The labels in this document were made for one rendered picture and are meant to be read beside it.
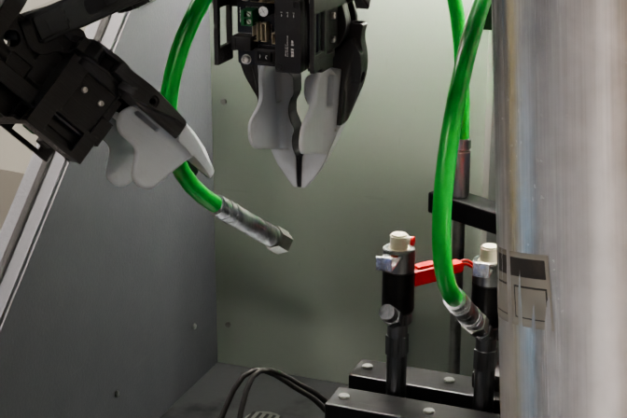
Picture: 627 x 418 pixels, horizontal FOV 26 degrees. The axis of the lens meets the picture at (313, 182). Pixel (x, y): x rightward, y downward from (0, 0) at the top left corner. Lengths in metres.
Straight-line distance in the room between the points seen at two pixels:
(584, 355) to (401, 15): 1.05
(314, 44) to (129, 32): 0.50
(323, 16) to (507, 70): 0.49
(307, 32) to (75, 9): 0.21
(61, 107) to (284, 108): 0.16
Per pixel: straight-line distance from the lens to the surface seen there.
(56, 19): 1.01
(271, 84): 0.94
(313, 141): 0.92
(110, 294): 1.37
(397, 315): 1.18
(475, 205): 1.33
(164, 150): 1.03
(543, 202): 0.39
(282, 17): 0.87
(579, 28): 0.38
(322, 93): 0.93
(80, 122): 1.00
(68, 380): 1.32
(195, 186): 1.08
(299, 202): 1.51
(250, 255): 1.56
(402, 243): 1.17
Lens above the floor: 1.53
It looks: 18 degrees down
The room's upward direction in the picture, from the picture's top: straight up
